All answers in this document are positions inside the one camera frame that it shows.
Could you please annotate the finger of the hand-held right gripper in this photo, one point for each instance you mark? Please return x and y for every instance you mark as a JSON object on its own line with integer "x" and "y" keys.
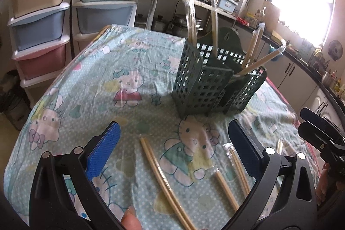
{"x": 320, "y": 121}
{"x": 315, "y": 134}

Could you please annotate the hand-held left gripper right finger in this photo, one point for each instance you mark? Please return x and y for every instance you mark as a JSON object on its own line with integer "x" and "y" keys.
{"x": 242, "y": 143}

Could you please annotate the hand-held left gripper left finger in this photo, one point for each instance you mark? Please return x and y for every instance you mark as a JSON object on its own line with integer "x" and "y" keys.
{"x": 103, "y": 150}

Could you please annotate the green perforated utensil holder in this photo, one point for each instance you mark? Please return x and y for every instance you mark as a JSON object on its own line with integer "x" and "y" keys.
{"x": 199, "y": 90}

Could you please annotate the person's right hand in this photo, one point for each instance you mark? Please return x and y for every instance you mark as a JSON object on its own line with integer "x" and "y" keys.
{"x": 322, "y": 184}

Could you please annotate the person's left hand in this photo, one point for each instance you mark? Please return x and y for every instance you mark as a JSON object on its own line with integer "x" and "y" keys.
{"x": 130, "y": 220}

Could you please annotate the white kitchen cabinets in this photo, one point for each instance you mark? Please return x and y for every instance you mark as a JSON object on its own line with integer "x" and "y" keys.
{"x": 293, "y": 76}

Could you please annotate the cartoon cat printed tablecloth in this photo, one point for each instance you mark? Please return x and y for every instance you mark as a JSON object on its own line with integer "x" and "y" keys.
{"x": 107, "y": 71}

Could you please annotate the pink plastic drawer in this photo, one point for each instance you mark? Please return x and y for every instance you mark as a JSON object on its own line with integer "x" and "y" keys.
{"x": 40, "y": 63}

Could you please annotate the red packet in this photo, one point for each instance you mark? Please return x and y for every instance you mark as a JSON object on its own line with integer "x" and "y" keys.
{"x": 242, "y": 21}

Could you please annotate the blue plastic drawer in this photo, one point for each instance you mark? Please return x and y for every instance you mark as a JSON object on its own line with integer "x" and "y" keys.
{"x": 37, "y": 30}
{"x": 105, "y": 19}

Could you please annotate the dark cooking pot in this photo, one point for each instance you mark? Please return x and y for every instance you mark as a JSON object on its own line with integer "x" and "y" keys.
{"x": 140, "y": 22}

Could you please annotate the steel cooking pot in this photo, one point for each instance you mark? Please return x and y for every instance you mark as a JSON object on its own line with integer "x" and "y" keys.
{"x": 159, "y": 24}
{"x": 178, "y": 25}

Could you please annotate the light blue container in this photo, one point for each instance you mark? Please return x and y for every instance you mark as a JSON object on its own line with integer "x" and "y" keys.
{"x": 227, "y": 5}

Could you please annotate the white plastic drawer tower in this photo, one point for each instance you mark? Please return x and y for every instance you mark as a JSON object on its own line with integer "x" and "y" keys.
{"x": 16, "y": 22}
{"x": 74, "y": 3}

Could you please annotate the round wall fan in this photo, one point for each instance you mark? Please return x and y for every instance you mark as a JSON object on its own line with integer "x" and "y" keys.
{"x": 336, "y": 50}

